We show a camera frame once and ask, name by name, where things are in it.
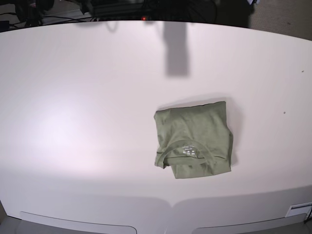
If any sage green T-shirt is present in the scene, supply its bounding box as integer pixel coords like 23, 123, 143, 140
154, 101, 234, 179

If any black power strip red light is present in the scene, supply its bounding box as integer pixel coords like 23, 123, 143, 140
92, 8, 152, 21

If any white label sticker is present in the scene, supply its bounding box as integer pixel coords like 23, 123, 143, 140
285, 203, 312, 218

